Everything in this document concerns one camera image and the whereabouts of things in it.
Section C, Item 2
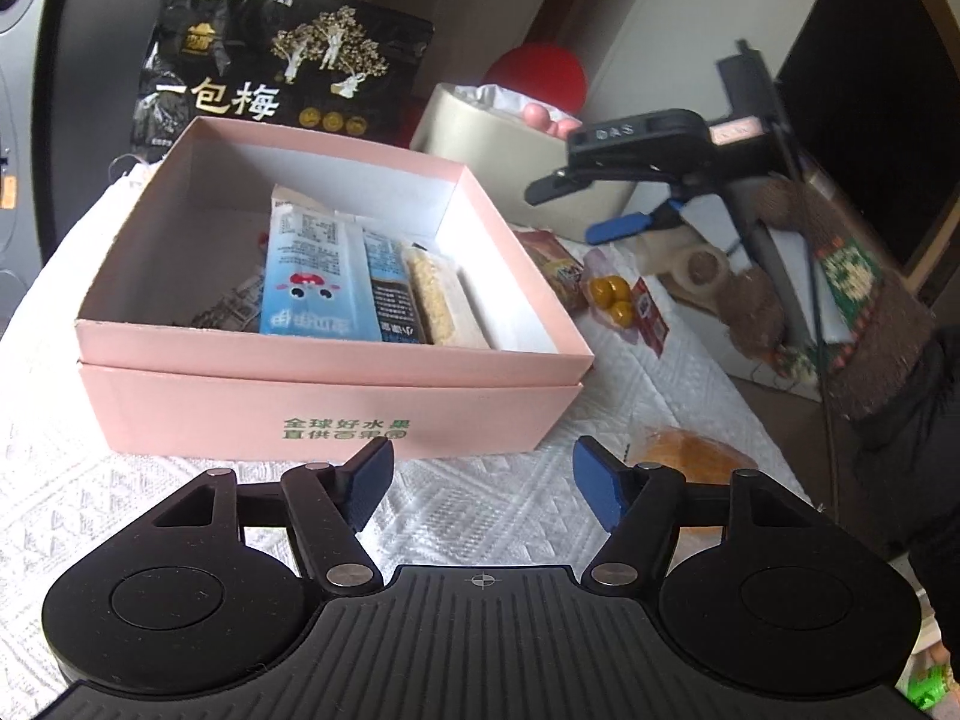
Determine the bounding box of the cream tissue box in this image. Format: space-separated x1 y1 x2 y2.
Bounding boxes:
410 83 635 242

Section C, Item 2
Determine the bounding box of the green white cracker packet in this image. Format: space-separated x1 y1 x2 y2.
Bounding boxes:
187 270 263 332

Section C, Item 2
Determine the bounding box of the small red snack packet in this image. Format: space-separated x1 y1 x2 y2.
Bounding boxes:
631 278 669 358

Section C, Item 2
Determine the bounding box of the pink bow ornament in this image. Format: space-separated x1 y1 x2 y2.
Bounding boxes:
521 103 581 140

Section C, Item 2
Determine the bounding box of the oat bar clear wrapper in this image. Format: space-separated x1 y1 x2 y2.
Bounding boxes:
404 245 488 349

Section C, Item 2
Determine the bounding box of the red round cushion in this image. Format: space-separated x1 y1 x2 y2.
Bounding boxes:
482 43 587 114

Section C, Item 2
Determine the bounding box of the white woven table cloth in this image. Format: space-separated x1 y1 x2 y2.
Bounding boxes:
2 166 797 718

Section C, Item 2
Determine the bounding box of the maroon chicken snack pouch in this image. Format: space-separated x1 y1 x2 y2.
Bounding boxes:
516 229 587 316

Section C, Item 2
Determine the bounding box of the black plum snack bag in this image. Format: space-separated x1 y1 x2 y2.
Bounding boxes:
130 0 434 163

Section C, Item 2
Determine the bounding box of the white tissue paper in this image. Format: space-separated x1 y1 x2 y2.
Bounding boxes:
452 85 553 117

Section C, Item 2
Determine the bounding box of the grey washing machine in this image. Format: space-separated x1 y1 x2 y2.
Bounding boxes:
2 0 60 325

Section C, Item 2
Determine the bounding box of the blue snack packet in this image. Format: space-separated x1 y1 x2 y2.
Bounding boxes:
259 184 428 344

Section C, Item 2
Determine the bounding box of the person patterned sleeve forearm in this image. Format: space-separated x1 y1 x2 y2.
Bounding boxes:
716 179 935 421

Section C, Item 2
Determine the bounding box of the pink cardboard box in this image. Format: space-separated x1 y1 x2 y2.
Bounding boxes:
75 117 594 461

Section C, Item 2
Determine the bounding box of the orange bread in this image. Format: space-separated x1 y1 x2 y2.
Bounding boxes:
636 424 762 538

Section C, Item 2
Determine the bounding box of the yellow candied fruit packet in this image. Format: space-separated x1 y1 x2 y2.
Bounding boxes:
581 249 636 330

